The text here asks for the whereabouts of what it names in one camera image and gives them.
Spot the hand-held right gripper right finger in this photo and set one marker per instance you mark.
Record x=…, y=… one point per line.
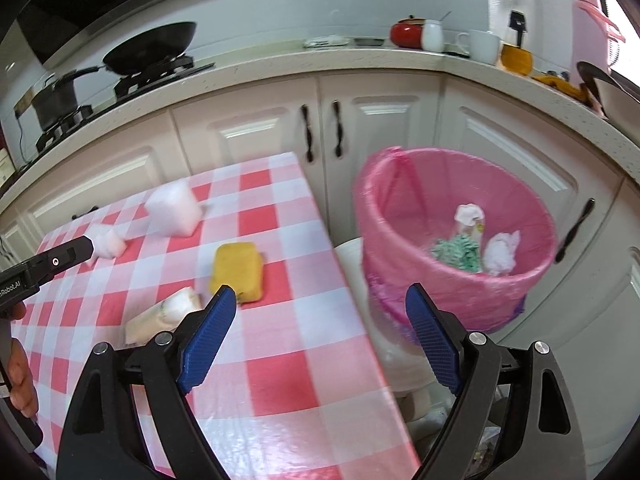
x=432, y=340

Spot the beige packet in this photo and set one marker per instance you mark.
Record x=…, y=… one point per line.
x=160, y=315

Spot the yellow cloth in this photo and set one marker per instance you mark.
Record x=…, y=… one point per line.
x=557, y=85

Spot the white dish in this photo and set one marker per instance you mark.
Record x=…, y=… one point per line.
x=325, y=41

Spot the small white tissue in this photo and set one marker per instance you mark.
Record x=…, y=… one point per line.
x=110, y=244

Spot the red white checkered tablecloth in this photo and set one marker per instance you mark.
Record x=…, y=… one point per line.
x=300, y=320

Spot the white foam block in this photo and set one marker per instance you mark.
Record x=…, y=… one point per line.
x=172, y=207

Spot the white jar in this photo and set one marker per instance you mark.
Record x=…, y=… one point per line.
x=432, y=37

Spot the window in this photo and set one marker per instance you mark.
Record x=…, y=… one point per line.
x=627, y=15

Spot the black saucepan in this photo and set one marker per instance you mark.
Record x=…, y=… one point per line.
x=52, y=102

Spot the pink lined trash bin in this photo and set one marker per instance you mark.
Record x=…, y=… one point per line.
x=400, y=240

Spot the pink thermos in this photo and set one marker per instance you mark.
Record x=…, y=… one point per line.
x=592, y=25

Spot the black frying pan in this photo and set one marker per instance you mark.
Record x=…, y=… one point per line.
x=590, y=82

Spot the grey tray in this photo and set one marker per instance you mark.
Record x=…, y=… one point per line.
x=369, y=41

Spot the white plastic bag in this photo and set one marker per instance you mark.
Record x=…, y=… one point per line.
x=500, y=255

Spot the green white wrapper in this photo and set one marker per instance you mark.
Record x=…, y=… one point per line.
x=457, y=252

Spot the white mug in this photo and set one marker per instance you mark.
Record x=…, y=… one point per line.
x=482, y=47

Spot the red lidded pot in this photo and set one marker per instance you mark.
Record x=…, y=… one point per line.
x=406, y=34

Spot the black wok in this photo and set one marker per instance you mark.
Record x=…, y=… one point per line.
x=150, y=45

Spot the yellow jar with black lid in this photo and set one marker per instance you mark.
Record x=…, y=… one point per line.
x=516, y=60

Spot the white plastic stool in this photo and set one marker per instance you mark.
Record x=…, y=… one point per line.
x=400, y=360

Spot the white bowl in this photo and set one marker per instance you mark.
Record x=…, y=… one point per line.
x=620, y=105

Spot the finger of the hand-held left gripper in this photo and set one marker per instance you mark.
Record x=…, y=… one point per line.
x=60, y=260

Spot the person's left hand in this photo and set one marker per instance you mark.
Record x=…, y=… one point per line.
x=22, y=380

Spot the white printed packet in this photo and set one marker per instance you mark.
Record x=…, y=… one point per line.
x=469, y=215

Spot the black gas stove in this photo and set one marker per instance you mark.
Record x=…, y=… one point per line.
x=150, y=77

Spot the white kitchen cabinet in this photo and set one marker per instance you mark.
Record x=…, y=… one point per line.
x=240, y=130

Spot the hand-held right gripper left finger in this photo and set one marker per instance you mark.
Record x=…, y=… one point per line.
x=207, y=340

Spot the yellow sponge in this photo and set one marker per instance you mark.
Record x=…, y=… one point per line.
x=237, y=270

